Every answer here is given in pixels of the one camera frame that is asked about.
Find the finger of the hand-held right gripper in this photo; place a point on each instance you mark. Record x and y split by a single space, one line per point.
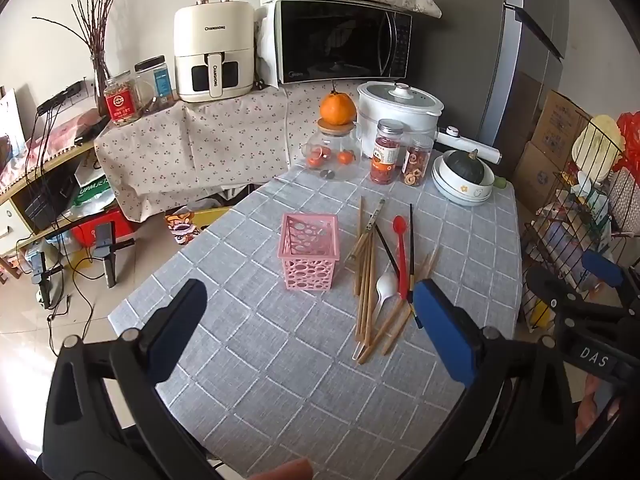
547 285
602 267

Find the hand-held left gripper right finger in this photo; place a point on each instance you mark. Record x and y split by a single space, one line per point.
445 332

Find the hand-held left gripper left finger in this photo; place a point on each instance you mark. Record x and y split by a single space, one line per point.
170 322

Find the white plastic spoon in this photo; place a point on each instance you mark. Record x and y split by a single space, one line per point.
386 287

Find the red plastic spoon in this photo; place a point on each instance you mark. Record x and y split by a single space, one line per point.
401 260

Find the bunch of wooden chopsticks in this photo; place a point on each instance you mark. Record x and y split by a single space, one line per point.
367 285

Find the black chopstick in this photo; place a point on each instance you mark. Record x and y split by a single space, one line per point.
387 252

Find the pink plastic basket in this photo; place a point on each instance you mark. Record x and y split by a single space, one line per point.
309 252

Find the person's right hand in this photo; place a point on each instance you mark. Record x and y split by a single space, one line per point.
597 405

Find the person's left hand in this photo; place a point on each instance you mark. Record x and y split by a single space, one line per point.
287 470

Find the black floor stand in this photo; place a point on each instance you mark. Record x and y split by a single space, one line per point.
107 250
45 275

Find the yellow cartoon stool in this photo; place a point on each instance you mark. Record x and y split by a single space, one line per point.
197 222

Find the cardboard box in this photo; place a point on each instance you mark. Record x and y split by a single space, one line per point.
535 175
557 120

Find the small green fruit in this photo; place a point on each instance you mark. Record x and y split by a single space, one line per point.
500 182

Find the red box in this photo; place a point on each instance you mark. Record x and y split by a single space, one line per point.
92 232

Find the white floral bowl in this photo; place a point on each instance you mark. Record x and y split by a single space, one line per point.
467 189

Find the cream plate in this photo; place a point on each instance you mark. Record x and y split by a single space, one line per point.
597 140

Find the red plastic bag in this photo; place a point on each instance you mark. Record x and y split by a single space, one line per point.
630 137

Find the dark green squash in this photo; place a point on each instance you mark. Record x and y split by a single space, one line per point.
464 166

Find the green and white bag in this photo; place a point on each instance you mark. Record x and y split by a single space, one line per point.
95 192

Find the jar of dried fruit rings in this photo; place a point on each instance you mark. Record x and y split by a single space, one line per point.
416 162

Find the floral cabinet cloth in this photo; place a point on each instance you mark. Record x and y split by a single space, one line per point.
200 150

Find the jar of red dried berries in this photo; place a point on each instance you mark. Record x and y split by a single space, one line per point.
386 155

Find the wooden side cabinet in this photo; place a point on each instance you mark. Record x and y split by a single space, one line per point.
30 180

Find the small orange fruit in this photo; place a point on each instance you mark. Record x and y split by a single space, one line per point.
343 158
312 161

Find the glass teapot with wooden lid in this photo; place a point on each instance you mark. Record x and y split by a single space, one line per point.
332 147

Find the red label snack jar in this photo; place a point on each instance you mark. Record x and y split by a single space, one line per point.
121 100

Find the white slow cooker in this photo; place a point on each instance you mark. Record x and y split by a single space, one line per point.
395 105

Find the blue label plastic jar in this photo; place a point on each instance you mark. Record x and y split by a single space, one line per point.
157 82

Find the grey refrigerator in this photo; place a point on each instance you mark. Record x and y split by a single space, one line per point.
525 35

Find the large orange with stem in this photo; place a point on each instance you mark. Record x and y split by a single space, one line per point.
338 109

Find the black power strip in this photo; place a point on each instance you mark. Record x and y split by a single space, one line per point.
60 97

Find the white paper bag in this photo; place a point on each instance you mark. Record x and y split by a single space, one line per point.
11 120

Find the cream air fryer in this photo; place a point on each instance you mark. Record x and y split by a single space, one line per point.
212 45

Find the vase with dry branches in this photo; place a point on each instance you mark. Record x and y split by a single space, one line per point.
97 35

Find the black microwave oven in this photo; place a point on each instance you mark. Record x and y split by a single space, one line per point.
335 40

